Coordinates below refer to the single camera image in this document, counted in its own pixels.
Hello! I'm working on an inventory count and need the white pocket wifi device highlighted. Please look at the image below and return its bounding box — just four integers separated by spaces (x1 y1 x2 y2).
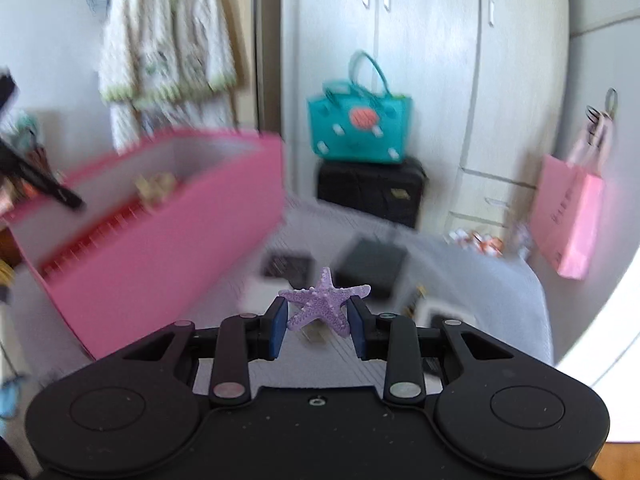
413 297 477 327

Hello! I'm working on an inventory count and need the purple starfish clip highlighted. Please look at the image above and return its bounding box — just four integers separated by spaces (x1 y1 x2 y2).
278 268 371 338

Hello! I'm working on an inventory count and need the black power adapter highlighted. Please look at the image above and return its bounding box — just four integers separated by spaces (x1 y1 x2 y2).
332 238 408 300

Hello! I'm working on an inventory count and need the white charger with label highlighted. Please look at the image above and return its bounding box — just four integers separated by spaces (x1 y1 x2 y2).
238 250 314 314

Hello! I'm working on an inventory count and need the beige hair claw clip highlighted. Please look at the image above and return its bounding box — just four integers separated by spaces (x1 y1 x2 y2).
134 172 178 209

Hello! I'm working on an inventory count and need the pink cardboard box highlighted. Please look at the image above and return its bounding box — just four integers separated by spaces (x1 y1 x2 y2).
6 130 285 359

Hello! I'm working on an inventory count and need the grey patterned tablecloth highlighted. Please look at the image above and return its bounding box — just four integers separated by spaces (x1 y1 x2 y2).
8 194 557 396

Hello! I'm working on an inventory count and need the colourful drink bottle pack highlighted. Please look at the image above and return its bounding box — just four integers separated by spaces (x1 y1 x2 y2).
447 229 503 257

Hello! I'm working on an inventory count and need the black suitcase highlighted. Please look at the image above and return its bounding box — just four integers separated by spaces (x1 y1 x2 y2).
317 157 428 229

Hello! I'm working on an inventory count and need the white fluffy robe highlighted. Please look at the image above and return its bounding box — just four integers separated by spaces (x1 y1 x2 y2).
98 0 236 152

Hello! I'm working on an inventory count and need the teal felt tote bag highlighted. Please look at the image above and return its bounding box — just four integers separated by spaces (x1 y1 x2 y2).
307 50 413 165

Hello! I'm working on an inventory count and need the pink paper gift bag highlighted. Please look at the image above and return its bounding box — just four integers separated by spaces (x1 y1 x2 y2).
529 113 614 280

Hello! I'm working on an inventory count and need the black clothes rack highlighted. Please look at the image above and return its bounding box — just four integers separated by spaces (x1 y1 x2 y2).
252 0 282 134

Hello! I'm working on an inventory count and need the white wardrobe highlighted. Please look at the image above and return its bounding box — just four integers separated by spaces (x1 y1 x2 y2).
281 0 570 236

